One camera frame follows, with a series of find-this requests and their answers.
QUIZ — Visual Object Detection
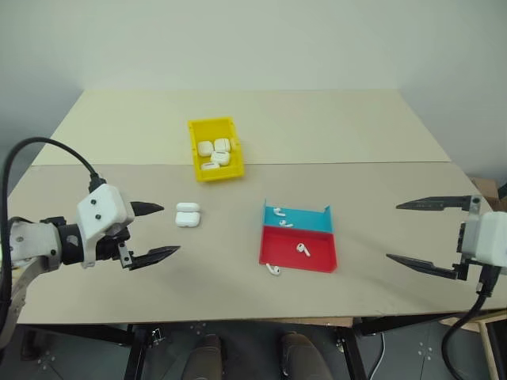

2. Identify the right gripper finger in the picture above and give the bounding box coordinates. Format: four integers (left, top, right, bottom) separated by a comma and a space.
395, 194, 484, 215
385, 253, 457, 279

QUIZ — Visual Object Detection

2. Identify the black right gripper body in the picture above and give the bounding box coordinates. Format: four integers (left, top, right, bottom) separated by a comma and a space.
452, 220, 482, 281

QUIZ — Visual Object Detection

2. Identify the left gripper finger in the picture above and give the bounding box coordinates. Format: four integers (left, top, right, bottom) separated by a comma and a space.
130, 200, 166, 218
117, 241, 182, 272

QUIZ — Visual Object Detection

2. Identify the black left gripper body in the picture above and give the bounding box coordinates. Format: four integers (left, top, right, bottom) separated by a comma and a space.
94, 222, 132, 263

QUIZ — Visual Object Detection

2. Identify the brown cardboard box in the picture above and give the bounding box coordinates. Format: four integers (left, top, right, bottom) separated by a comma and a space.
470, 177, 507, 211

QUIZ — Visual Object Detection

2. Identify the yellow plastic bin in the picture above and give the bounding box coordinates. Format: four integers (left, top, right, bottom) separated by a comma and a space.
187, 116, 247, 184

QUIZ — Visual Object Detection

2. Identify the dark rounded shape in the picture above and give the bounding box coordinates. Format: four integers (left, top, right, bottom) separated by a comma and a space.
185, 332, 223, 380
280, 331, 330, 380

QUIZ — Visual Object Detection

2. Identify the blue plastic tray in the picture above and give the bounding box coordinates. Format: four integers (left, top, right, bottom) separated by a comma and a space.
262, 198, 336, 235

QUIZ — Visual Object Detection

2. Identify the red plastic tray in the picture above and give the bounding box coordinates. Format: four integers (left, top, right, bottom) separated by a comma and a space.
257, 225, 339, 275

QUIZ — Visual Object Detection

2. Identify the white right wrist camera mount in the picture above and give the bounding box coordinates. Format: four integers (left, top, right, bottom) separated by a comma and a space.
462, 211, 507, 265

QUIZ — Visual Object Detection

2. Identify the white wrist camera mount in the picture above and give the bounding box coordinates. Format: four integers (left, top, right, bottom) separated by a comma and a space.
75, 183, 136, 270
462, 211, 507, 265

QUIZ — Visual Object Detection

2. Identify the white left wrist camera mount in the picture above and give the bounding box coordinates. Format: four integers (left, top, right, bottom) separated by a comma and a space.
75, 183, 136, 270

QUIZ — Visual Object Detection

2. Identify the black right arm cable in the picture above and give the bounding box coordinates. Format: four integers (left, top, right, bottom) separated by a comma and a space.
440, 263, 501, 380

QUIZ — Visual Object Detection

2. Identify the black metal table frame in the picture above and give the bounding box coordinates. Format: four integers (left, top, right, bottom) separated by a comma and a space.
15, 314, 482, 380

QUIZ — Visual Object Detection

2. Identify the thin white cable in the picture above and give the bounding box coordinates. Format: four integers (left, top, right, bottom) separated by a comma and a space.
379, 331, 389, 375

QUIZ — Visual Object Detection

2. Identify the light wooden frame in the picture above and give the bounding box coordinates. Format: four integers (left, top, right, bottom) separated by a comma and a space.
438, 310, 507, 380

